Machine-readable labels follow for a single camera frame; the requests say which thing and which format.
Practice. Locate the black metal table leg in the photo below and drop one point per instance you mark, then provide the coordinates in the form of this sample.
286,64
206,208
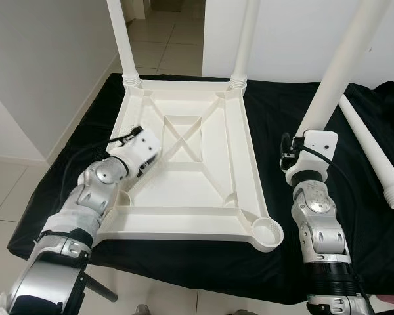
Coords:
102,287

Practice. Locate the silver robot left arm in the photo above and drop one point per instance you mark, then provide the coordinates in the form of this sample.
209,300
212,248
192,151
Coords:
92,190

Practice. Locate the white plastic table leg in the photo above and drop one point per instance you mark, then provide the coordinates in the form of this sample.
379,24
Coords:
371,147
121,39
343,65
246,39

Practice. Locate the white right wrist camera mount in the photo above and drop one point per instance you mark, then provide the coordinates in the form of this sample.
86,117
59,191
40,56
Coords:
318,147

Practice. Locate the robot right leg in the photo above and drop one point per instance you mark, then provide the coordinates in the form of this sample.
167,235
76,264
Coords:
233,311

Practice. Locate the white plastic table top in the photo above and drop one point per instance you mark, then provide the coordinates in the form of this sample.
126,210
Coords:
184,190

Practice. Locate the black table cloth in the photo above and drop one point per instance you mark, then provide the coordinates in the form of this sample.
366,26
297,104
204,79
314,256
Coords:
282,249

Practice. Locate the pink stool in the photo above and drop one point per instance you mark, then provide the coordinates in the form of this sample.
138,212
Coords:
393,297

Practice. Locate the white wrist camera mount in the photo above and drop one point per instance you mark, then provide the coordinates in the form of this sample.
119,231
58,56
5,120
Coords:
318,147
141,147

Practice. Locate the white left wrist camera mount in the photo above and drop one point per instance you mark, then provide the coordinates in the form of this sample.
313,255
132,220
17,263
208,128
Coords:
141,147

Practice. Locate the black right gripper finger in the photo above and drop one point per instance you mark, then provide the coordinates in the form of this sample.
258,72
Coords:
285,144

